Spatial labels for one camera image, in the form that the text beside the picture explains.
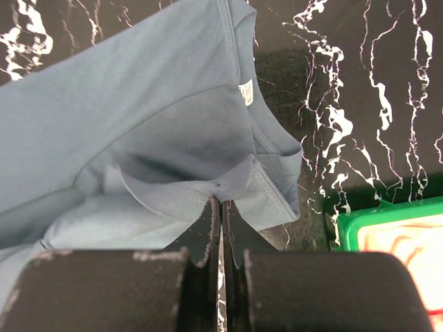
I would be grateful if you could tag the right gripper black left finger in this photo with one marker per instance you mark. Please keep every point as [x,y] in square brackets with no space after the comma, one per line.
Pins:
[174,289]

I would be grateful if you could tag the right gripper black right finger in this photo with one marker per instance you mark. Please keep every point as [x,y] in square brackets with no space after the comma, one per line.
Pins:
[271,290]

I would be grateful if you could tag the blue-grey t-shirt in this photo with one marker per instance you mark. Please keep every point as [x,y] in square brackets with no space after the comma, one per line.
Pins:
[122,145]

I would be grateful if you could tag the green plastic bin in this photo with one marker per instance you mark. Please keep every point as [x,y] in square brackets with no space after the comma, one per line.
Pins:
[350,223]

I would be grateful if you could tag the pink t-shirt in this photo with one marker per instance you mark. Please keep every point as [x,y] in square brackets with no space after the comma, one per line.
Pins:
[417,243]

